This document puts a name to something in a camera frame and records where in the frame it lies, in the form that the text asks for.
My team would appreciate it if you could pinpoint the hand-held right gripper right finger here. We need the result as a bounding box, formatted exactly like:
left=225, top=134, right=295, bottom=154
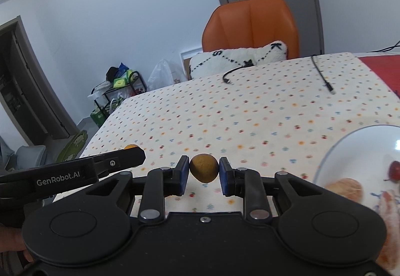
left=219, top=156, right=329, bottom=221

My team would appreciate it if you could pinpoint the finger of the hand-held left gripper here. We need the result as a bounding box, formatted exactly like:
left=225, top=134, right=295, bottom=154
left=92, top=147, right=146, bottom=178

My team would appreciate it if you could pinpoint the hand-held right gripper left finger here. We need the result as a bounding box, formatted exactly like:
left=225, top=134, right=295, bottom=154
left=86, top=155, right=191, bottom=223

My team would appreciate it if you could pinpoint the brown longan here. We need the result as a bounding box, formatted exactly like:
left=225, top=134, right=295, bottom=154
left=189, top=153, right=219, bottom=183

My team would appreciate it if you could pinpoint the small peeled pomelo segment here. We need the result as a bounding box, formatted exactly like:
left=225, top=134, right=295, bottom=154
left=324, top=178, right=364, bottom=203

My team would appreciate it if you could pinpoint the white plate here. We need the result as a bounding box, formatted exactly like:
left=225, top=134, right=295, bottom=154
left=312, top=124, right=400, bottom=273

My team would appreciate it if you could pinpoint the large peeled pomelo segment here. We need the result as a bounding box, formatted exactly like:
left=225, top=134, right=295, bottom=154
left=375, top=190, right=400, bottom=267

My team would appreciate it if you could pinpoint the person's left hand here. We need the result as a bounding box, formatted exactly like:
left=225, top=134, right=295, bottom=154
left=0, top=226, right=33, bottom=264

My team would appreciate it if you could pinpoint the grey bin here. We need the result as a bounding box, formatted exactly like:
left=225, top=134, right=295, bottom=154
left=12, top=145, right=47, bottom=167

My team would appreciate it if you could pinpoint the green cartoon board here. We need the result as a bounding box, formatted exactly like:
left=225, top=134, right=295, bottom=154
left=56, top=130, right=89, bottom=161

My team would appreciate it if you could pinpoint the black metal rack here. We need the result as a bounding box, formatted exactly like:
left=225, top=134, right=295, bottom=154
left=94, top=71, right=147, bottom=117

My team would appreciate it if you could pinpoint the blue green bag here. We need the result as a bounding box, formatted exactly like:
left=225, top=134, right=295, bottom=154
left=118, top=63, right=140, bottom=81

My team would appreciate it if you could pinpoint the clear plastic bag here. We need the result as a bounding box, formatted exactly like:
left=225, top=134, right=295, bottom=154
left=147, top=59, right=188, bottom=91

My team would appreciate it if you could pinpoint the white fluffy pillow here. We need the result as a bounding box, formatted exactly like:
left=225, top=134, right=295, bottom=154
left=189, top=41, right=288, bottom=79

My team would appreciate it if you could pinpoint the white framed board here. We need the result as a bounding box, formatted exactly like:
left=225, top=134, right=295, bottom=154
left=179, top=48, right=204, bottom=79

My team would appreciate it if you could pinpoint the orange chair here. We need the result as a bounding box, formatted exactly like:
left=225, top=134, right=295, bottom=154
left=202, top=0, right=300, bottom=59

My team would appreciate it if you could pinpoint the red table mat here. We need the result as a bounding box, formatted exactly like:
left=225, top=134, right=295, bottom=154
left=356, top=53, right=400, bottom=89

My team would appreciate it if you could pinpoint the short black cable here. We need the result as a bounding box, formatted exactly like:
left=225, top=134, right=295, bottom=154
left=222, top=65, right=251, bottom=84

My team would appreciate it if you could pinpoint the dark doorway frame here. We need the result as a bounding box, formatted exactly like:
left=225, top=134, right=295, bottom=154
left=0, top=16, right=80, bottom=145

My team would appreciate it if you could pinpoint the long black cable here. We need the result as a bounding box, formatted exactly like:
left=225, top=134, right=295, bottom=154
left=311, top=55, right=337, bottom=94

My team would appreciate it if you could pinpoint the thin black power cable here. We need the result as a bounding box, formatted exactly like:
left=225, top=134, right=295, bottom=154
left=369, top=40, right=400, bottom=53

